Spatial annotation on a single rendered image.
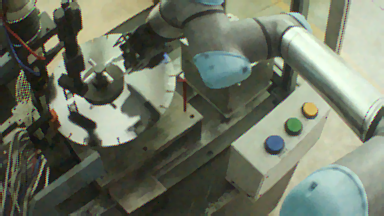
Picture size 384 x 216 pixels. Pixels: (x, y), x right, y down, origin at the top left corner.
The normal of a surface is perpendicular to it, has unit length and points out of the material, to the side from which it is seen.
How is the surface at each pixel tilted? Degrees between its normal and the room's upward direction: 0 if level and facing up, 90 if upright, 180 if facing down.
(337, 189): 11
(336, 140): 0
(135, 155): 0
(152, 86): 0
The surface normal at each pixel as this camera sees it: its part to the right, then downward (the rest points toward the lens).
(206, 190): 0.00, -0.61
